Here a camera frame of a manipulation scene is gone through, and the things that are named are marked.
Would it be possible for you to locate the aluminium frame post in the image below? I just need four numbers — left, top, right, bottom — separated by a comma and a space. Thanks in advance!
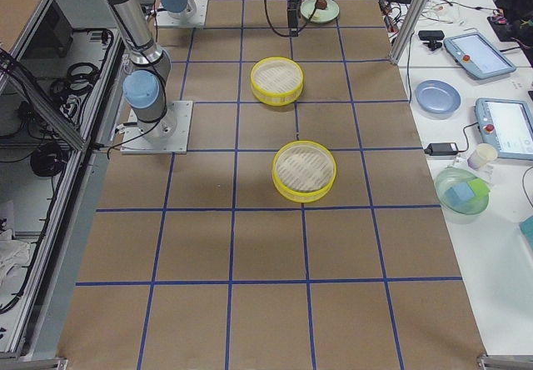
389, 0, 428, 65

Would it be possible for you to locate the teach pendant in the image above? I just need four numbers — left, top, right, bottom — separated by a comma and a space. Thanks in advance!
475, 97, 532, 160
443, 32, 516, 79

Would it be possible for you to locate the teach pendant upper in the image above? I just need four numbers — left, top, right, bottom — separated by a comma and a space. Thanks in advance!
443, 32, 516, 79

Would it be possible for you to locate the yellow steamer basket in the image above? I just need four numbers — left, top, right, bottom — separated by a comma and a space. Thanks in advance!
271, 140, 337, 203
250, 57, 304, 107

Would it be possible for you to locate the blue plate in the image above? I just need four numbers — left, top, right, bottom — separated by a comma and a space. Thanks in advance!
415, 79, 461, 119

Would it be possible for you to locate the black power adapter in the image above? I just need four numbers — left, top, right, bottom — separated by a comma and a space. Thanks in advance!
424, 142, 460, 157

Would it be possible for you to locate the green plate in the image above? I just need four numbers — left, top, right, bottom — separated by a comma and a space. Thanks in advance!
301, 0, 340, 24

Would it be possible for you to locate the black webcam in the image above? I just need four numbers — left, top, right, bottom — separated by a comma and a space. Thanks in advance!
418, 30, 445, 52

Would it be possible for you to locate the paper cup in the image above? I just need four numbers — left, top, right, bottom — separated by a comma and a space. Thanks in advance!
467, 143, 498, 170

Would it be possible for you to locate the clear bowl with sponges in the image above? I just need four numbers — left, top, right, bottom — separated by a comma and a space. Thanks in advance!
435, 167, 491, 223

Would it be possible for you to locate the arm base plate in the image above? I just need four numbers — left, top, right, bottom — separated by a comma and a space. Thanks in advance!
120, 101, 193, 154
156, 0, 209, 28

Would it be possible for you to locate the teach pendant lower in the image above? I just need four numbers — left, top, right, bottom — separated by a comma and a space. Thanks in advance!
475, 97, 532, 160

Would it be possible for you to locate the brown bun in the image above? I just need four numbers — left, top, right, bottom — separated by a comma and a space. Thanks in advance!
315, 0, 327, 10

